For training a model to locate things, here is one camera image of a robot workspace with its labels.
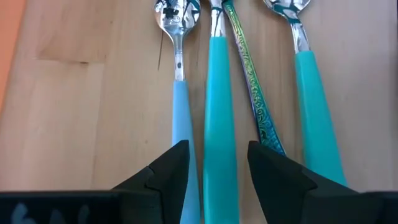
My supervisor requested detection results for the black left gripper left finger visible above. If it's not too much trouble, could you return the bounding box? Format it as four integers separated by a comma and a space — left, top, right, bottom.
0, 139, 191, 224

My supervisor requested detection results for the light blue handled spoon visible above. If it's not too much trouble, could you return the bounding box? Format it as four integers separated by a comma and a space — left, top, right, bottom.
153, 0, 202, 224

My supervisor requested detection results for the iridescent rainbow spoon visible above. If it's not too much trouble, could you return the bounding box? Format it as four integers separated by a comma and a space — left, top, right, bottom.
221, 0, 287, 157

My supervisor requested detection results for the orange translucent bin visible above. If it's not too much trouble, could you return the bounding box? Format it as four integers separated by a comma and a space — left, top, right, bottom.
0, 0, 28, 108

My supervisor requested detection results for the teal handled spoon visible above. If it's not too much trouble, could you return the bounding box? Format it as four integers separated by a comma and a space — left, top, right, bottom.
203, 0, 241, 224
262, 0, 348, 187

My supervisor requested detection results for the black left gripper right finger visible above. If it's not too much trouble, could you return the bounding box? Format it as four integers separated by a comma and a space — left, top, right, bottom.
247, 140, 398, 224

